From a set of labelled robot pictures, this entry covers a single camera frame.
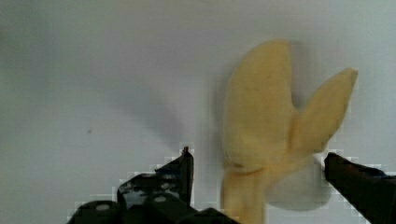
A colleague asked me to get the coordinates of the yellow peeled toy banana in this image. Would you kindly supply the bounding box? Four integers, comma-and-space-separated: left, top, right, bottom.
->
221, 39, 358, 224

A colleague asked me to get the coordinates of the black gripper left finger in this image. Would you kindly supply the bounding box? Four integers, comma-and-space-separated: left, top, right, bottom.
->
67, 147, 239, 224

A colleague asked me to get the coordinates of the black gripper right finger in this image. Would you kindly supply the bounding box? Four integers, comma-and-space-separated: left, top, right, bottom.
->
324, 153, 396, 224

